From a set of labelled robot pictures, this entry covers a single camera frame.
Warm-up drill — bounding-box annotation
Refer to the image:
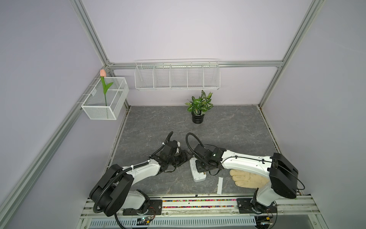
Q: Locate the white alarm device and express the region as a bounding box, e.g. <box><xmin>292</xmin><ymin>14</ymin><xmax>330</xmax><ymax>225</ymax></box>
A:
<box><xmin>189</xmin><ymin>157</ymin><xmax>207</xmax><ymax>183</ymax></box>

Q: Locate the white battery cover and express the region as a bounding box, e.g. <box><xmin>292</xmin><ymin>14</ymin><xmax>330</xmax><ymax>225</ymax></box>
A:
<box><xmin>217</xmin><ymin>177</ymin><xmax>223</xmax><ymax>195</ymax></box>

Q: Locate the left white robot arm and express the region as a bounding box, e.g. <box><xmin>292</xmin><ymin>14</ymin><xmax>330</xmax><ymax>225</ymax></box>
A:
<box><xmin>89</xmin><ymin>131</ymin><xmax>189</xmax><ymax>217</ymax></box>

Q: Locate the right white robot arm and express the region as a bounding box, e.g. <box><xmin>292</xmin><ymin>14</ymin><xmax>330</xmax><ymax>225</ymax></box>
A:
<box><xmin>185</xmin><ymin>133</ymin><xmax>300</xmax><ymax>207</ymax></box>

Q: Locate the beige work glove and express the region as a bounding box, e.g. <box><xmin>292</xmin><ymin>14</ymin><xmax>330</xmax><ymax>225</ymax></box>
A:
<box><xmin>229</xmin><ymin>169</ymin><xmax>269</xmax><ymax>189</ymax></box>

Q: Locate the potted green plant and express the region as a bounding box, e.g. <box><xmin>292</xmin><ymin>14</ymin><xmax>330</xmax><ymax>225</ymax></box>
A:
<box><xmin>185</xmin><ymin>90</ymin><xmax>213</xmax><ymax>124</ymax></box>

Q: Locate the artificial pink tulip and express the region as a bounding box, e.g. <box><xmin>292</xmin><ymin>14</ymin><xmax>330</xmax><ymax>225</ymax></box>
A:
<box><xmin>100</xmin><ymin>69</ymin><xmax>113</xmax><ymax>106</ymax></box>

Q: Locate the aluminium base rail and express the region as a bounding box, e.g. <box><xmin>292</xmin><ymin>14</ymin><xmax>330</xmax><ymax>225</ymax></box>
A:
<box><xmin>81</xmin><ymin>195</ymin><xmax>316</xmax><ymax>218</ymax></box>

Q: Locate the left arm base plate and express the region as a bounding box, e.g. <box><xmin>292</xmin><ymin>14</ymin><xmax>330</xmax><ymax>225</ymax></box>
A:
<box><xmin>123</xmin><ymin>199</ymin><xmax>163</xmax><ymax>216</ymax></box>

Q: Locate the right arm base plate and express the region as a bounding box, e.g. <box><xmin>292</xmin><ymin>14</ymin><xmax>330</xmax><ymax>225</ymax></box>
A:
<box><xmin>236</xmin><ymin>198</ymin><xmax>277</xmax><ymax>215</ymax></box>

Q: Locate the white cable duct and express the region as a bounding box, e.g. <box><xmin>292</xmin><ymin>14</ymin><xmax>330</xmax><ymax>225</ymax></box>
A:
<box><xmin>88</xmin><ymin>216</ymin><xmax>257</xmax><ymax>229</ymax></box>

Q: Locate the long white wire shelf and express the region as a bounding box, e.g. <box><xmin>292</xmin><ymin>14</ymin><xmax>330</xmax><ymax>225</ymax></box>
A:
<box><xmin>134</xmin><ymin>59</ymin><xmax>221</xmax><ymax>90</ymax></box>

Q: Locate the white wire basket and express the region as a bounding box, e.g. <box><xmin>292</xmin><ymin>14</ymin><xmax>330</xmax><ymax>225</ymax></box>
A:
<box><xmin>81</xmin><ymin>77</ymin><xmax>129</xmax><ymax>120</ymax></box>

